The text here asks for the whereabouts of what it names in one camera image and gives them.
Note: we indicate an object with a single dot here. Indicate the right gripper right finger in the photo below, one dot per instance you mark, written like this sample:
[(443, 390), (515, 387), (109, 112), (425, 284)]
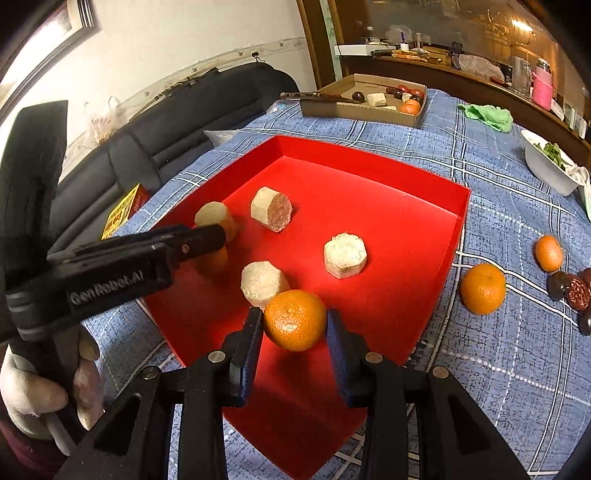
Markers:
[(456, 438)]

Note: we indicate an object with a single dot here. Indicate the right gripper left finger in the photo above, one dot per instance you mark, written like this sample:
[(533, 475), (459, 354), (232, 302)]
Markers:
[(132, 439)]

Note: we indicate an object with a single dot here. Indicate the orange mandarin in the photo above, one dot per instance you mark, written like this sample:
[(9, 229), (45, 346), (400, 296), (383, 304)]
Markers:
[(483, 289), (548, 253), (295, 320)]

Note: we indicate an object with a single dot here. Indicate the dark plum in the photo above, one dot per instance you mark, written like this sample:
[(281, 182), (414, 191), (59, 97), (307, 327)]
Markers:
[(584, 322), (558, 285)]

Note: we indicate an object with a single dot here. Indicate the sugarcane piece bottom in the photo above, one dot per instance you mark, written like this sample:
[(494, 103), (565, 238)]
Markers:
[(217, 213)]

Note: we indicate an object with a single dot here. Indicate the wrinkled red date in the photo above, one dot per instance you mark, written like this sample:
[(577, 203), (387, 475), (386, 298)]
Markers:
[(578, 293)]

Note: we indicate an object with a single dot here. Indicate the red tray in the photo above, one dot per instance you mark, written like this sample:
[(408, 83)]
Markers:
[(410, 221)]

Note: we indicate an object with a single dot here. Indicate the sugarcane piece square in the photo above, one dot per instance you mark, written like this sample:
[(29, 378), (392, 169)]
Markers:
[(271, 208)]

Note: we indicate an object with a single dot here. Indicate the large red date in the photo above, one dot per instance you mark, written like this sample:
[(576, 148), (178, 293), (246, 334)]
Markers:
[(585, 275)]

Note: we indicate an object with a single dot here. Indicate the left gloved hand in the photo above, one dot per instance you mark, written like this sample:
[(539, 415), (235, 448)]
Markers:
[(32, 401)]

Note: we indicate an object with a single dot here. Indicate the blue plaid tablecloth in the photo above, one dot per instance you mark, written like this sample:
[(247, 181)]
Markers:
[(526, 363)]

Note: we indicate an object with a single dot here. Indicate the black sofa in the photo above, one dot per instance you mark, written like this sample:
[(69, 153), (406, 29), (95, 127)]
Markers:
[(159, 143)]

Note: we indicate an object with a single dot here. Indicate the yellow red book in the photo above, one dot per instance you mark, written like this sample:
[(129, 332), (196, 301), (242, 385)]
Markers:
[(125, 209)]

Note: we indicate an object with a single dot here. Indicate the white bowl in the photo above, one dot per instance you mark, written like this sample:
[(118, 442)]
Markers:
[(543, 168)]

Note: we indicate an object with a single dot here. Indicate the white cloth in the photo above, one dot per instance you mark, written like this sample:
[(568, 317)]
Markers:
[(581, 176)]

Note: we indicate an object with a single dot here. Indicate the green leaves in bowl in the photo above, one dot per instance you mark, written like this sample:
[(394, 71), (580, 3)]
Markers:
[(553, 152)]

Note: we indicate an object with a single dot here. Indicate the green cloth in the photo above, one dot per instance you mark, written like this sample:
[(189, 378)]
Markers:
[(497, 118)]

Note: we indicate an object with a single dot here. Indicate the knife on box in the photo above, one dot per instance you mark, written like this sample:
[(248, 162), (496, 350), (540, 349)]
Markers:
[(320, 97)]

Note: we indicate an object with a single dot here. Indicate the cardboard box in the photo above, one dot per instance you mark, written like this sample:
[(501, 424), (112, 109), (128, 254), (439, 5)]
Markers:
[(387, 100)]

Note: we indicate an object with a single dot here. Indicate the pink thermos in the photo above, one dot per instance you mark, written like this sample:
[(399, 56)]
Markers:
[(542, 94)]

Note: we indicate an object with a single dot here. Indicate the wooden counter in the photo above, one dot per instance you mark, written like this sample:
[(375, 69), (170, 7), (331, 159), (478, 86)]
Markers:
[(472, 89)]

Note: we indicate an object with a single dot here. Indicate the glass pitcher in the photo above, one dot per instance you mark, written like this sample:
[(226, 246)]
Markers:
[(521, 75)]

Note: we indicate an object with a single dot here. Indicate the plastic bag on counter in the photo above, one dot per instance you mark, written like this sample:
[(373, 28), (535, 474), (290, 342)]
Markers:
[(481, 67)]

